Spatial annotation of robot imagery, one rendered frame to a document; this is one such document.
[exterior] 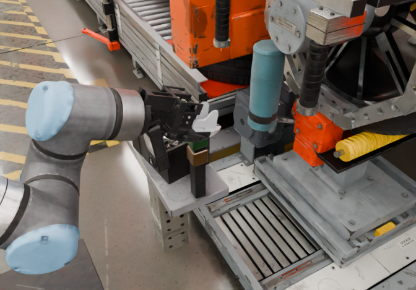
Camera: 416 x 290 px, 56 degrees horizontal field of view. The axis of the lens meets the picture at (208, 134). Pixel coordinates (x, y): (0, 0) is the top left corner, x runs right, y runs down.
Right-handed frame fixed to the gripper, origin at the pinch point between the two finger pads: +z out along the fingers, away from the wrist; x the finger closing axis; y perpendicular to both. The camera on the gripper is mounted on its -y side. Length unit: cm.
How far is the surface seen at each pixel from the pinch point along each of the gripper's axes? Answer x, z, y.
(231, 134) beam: 52, 65, -31
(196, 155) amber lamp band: 3.0, 1.1, -8.7
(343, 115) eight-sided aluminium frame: -5.8, 35.2, 9.0
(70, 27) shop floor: 237, 56, -50
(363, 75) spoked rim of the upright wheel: -1.2, 42.6, 18.9
